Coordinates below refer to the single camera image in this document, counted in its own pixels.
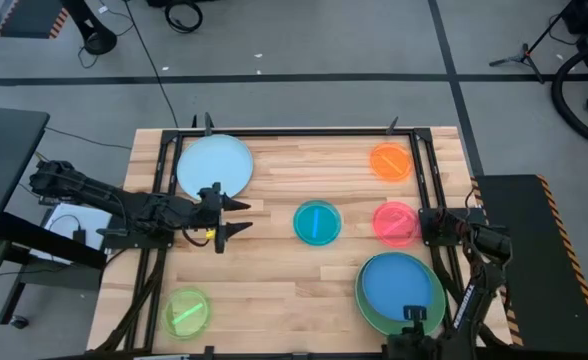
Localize black hazard-striped platform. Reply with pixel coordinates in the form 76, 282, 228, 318
473, 173, 588, 357
0, 0, 70, 40

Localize black desk frame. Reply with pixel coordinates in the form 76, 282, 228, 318
0, 212, 108, 326

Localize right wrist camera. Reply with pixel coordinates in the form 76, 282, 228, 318
402, 304, 429, 324

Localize black stand base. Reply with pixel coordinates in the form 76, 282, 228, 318
61, 0, 119, 56

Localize green large plate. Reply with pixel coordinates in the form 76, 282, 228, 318
354, 251, 448, 337

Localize orange translucent small plate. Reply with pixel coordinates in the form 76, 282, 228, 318
369, 141, 415, 183

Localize black aluminium table frame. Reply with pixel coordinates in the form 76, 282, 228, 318
91, 114, 480, 360

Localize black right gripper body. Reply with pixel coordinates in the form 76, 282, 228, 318
384, 330, 448, 360

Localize lime translucent small plate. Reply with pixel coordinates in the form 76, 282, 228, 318
161, 286, 213, 342

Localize white paper sheet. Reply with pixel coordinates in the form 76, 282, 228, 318
43, 202, 114, 264

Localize blue plastic plate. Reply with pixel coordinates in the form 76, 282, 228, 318
361, 252, 435, 322

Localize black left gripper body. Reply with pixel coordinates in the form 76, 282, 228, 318
193, 182, 228, 255

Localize black corrugated hose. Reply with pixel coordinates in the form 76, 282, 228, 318
550, 38, 588, 155

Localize pink translucent small plate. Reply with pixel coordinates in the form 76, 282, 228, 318
372, 201, 422, 249

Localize black tripod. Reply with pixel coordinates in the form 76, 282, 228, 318
488, 0, 575, 85

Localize dark grey desk top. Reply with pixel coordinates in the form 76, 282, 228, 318
0, 105, 51, 246

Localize teal translucent small plate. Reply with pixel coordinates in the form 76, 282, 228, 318
292, 199, 343, 247

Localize light blue large plate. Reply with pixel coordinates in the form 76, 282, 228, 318
175, 133, 255, 201

